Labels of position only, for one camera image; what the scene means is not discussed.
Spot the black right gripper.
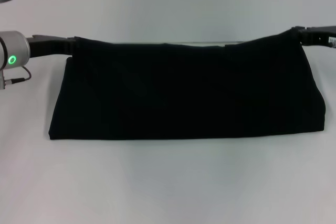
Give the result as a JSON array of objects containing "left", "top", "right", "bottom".
[{"left": 290, "top": 25, "right": 336, "bottom": 49}]

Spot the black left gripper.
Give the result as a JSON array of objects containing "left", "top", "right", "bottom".
[{"left": 25, "top": 34, "right": 81, "bottom": 59}]

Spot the black t-shirt with FREE print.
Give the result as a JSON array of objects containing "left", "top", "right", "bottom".
[{"left": 48, "top": 29, "right": 328, "bottom": 141}]

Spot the left wrist cable with plug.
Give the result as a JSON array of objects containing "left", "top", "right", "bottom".
[{"left": 3, "top": 66, "right": 33, "bottom": 86}]

